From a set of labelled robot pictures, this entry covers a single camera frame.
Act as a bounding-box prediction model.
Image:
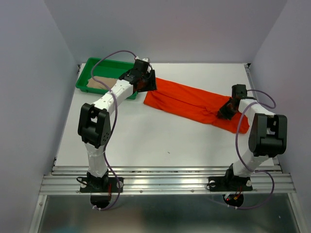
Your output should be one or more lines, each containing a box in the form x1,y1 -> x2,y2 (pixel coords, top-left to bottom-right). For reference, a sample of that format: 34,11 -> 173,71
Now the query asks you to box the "aluminium rail frame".
29,64 -> 303,233

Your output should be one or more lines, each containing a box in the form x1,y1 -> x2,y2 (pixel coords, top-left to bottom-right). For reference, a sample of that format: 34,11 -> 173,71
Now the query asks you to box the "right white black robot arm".
209,84 -> 287,191

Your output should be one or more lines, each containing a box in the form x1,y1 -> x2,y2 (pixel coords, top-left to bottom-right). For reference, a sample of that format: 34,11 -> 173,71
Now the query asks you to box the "beige folded t shirt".
86,76 -> 117,90

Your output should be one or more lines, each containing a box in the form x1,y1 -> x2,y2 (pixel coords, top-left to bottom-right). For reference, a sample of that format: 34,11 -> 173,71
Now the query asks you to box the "orange t shirt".
144,78 -> 241,133

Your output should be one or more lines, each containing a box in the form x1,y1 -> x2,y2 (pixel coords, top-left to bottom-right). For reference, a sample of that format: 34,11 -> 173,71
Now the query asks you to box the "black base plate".
76,177 -> 123,194
206,176 -> 253,193

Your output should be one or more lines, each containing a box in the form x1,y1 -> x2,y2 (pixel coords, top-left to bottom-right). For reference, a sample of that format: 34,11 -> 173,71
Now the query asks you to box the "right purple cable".
210,89 -> 277,210

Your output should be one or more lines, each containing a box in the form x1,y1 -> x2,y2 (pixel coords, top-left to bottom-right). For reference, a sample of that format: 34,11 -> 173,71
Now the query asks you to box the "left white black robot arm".
78,57 -> 157,192

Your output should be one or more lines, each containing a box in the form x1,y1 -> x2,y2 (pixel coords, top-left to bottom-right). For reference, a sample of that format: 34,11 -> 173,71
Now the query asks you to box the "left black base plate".
76,177 -> 123,194

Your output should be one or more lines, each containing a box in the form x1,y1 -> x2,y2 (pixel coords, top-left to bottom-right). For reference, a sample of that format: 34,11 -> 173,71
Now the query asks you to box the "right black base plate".
206,176 -> 253,193

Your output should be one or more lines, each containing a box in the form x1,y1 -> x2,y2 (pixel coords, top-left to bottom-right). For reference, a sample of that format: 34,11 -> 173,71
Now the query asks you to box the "green plastic tray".
75,57 -> 134,96

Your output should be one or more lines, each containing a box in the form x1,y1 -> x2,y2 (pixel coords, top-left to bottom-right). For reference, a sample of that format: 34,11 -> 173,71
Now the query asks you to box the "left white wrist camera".
135,56 -> 150,63

